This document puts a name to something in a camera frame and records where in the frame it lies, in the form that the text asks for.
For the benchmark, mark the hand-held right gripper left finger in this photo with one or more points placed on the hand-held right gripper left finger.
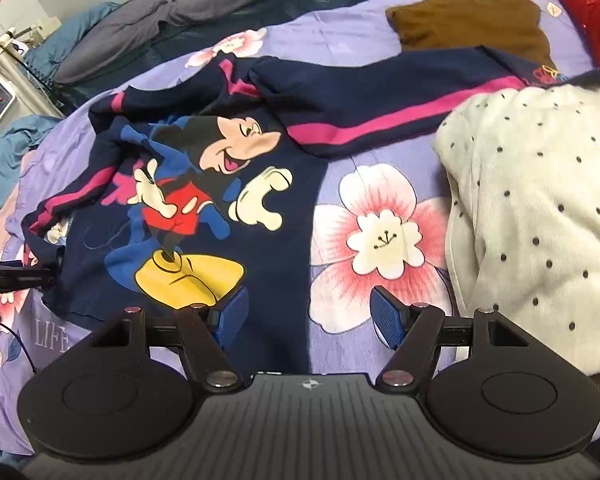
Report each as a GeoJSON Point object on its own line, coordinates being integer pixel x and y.
{"type": "Point", "coordinates": [231, 316]}

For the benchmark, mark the white polka dot garment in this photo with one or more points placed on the white polka dot garment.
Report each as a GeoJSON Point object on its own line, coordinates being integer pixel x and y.
{"type": "Point", "coordinates": [540, 200]}

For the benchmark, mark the grey blanket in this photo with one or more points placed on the grey blanket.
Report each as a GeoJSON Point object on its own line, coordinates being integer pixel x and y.
{"type": "Point", "coordinates": [305, 5]}

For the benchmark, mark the purple floral bedsheet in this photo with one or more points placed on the purple floral bedsheet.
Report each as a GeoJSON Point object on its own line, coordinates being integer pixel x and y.
{"type": "Point", "coordinates": [365, 45]}

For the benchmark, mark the grey pants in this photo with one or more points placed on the grey pants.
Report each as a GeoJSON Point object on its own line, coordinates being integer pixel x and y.
{"type": "Point", "coordinates": [180, 15]}

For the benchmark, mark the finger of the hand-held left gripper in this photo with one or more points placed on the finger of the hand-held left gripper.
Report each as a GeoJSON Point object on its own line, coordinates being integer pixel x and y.
{"type": "Point", "coordinates": [15, 276]}

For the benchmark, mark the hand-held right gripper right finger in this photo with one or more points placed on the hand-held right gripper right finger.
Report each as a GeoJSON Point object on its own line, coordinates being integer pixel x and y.
{"type": "Point", "coordinates": [386, 316]}

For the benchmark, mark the brown sweater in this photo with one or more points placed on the brown sweater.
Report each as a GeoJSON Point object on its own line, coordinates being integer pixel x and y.
{"type": "Point", "coordinates": [472, 22]}

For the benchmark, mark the red cloth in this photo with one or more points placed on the red cloth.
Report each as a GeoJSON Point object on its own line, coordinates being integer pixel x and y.
{"type": "Point", "coordinates": [592, 10]}

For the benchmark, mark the teal blanket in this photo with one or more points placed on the teal blanket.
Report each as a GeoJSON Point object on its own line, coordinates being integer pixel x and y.
{"type": "Point", "coordinates": [10, 180]}

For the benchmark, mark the navy cartoon print sweatshirt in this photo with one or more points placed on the navy cartoon print sweatshirt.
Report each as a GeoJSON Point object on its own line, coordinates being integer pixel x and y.
{"type": "Point", "coordinates": [260, 160]}

